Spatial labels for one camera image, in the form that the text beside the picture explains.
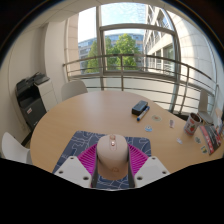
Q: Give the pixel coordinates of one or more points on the white computer mouse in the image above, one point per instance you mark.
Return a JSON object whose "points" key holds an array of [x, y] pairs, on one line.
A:
{"points": [[112, 158]]}

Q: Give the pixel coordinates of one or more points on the large red-blue magazine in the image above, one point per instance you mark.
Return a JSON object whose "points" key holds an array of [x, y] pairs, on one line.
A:
{"points": [[211, 138]]}

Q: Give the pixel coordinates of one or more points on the blue whiteboard marker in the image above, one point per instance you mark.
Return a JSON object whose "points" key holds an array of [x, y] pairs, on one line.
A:
{"points": [[143, 113]]}

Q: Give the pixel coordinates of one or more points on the metal balcony railing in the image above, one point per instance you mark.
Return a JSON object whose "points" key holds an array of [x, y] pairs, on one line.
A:
{"points": [[121, 71]]}

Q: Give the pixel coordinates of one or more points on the round blue sticker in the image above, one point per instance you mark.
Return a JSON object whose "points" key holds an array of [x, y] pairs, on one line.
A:
{"points": [[148, 128]]}

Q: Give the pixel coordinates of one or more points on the white chair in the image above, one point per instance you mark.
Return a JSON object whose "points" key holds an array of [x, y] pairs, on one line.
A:
{"points": [[204, 103], [13, 148], [73, 89]]}

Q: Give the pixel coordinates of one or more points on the black and white printer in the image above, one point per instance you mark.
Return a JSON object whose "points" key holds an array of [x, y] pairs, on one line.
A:
{"points": [[31, 100]]}

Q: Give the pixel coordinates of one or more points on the round green sticker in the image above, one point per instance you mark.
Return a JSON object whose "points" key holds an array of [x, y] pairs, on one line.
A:
{"points": [[156, 118]]}

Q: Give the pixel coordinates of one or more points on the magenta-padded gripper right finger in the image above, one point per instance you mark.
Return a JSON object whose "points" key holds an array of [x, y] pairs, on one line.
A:
{"points": [[151, 169]]}

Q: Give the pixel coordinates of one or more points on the small green sticker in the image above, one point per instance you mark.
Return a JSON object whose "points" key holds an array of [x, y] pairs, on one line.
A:
{"points": [[204, 149], [197, 139]]}

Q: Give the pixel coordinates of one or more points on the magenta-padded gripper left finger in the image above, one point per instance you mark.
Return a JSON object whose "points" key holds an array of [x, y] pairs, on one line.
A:
{"points": [[71, 170]]}

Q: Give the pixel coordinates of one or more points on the black whiteboard eraser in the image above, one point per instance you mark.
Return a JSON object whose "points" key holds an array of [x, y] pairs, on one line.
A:
{"points": [[139, 107]]}

